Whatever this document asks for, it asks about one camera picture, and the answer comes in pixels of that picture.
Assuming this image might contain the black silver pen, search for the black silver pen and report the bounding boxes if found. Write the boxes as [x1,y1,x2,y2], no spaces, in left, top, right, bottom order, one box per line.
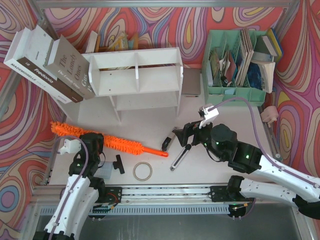
[170,144,192,172]

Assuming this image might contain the orange microfiber duster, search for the orange microfiber duster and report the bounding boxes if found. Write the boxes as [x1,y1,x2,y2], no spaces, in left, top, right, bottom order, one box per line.
[50,121,169,158]

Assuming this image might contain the wooden ring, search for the wooden ring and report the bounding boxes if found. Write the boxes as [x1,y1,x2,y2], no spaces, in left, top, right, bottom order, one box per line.
[132,161,153,181]

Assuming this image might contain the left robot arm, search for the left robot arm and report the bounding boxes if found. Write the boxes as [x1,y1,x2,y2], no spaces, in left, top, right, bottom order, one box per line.
[33,132,105,240]

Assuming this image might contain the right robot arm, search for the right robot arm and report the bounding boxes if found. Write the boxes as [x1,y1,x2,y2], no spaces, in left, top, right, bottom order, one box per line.
[173,121,320,220]

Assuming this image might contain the white wooden bookshelf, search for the white wooden bookshelf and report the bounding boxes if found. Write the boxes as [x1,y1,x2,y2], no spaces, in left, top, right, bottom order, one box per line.
[58,47,184,125]

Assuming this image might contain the black white stapler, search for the black white stapler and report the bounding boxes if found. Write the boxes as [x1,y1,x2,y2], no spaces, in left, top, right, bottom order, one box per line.
[161,126,178,153]

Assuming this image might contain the black T-shaped clip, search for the black T-shaped clip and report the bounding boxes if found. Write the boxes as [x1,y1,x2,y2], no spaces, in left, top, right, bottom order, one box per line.
[112,154,125,175]

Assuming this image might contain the grey notebook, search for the grey notebook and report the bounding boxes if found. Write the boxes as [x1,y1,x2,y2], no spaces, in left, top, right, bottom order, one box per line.
[181,68,201,96]

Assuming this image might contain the pink tape dispenser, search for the pink tape dispenser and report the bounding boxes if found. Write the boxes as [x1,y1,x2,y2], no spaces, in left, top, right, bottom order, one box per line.
[260,105,279,128]

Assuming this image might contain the mint green desk organizer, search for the mint green desk organizer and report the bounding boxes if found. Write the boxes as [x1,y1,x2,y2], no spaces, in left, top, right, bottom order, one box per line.
[201,28,266,107]

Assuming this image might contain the white paperback book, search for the white paperback book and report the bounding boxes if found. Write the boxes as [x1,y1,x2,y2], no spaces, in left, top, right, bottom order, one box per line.
[248,60,276,94]

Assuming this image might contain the The Lonely Ones book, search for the The Lonely Ones book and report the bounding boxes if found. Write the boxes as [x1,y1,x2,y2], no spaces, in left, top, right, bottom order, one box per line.
[45,36,95,100]

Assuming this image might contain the books behind shelf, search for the books behind shelf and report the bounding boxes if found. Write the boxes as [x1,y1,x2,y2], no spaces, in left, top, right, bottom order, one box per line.
[80,31,139,54]

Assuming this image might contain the blue yellow book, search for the blue yellow book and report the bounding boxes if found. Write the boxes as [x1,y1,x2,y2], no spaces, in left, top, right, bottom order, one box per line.
[262,28,284,63]

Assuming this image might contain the white Mademoiselle book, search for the white Mademoiselle book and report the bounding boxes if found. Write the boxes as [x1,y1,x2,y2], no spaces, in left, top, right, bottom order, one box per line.
[3,26,76,104]

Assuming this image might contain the brown Fredonia book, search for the brown Fredonia book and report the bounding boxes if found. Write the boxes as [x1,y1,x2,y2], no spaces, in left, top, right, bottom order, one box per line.
[17,36,83,103]

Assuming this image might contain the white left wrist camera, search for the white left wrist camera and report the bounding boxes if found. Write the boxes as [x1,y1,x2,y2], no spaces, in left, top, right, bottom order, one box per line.
[58,139,81,155]

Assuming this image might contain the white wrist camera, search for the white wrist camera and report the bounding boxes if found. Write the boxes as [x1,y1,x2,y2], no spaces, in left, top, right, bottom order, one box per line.
[58,139,81,155]
[198,103,219,129]

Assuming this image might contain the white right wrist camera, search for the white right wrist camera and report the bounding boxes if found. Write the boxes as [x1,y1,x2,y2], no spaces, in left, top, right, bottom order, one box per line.
[198,103,219,129]

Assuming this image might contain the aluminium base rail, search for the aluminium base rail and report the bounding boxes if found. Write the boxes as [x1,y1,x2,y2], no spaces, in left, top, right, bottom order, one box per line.
[32,184,303,206]

